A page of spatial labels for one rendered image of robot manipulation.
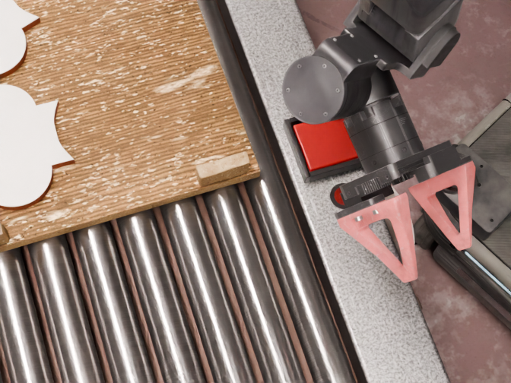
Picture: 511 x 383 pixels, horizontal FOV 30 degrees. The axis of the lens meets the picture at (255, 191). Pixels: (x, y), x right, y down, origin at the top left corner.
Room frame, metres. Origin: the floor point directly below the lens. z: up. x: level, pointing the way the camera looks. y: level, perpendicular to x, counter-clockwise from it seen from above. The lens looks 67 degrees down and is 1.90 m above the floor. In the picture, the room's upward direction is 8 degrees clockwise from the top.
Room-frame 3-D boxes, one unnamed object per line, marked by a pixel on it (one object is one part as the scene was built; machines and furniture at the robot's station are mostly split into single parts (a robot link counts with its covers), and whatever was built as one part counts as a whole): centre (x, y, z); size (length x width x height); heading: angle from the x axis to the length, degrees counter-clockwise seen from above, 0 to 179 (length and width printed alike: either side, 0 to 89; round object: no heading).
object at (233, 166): (0.42, 0.04, 0.95); 0.06 x 0.02 x 0.03; 117
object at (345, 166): (0.49, -0.07, 0.92); 0.08 x 0.08 x 0.02; 26
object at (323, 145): (0.49, -0.07, 0.92); 0.06 x 0.06 x 0.01; 26
